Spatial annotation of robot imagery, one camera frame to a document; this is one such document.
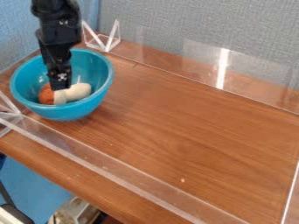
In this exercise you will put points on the plush brown white mushroom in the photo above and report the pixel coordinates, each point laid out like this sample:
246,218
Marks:
76,92

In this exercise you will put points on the white object under table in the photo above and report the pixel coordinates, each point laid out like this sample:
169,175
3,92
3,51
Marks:
76,211

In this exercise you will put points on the blue plastic bowl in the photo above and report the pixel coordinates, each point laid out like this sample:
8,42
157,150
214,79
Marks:
91,68

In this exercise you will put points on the clear acrylic front barrier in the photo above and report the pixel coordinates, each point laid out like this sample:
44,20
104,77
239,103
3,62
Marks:
151,188

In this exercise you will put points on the clear acrylic barrier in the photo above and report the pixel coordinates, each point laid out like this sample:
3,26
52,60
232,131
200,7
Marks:
151,188
258,79

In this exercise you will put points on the clear acrylic back barrier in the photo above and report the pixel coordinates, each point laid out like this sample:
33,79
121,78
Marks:
258,79

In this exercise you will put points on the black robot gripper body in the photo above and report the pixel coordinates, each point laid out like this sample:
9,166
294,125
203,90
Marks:
60,28

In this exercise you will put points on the clear acrylic corner bracket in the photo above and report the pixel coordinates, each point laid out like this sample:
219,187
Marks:
99,41

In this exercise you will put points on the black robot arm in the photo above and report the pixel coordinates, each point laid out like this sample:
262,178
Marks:
52,6

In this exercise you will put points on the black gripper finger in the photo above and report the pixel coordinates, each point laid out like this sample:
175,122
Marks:
59,67
47,56

